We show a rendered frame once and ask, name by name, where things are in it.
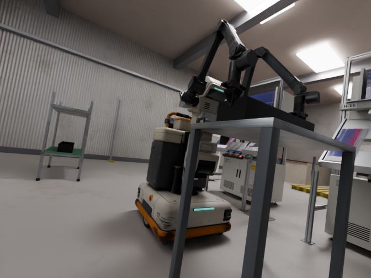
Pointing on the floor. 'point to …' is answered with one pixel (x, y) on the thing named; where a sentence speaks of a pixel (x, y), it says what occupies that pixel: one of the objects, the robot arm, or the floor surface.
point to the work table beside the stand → (266, 186)
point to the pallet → (309, 190)
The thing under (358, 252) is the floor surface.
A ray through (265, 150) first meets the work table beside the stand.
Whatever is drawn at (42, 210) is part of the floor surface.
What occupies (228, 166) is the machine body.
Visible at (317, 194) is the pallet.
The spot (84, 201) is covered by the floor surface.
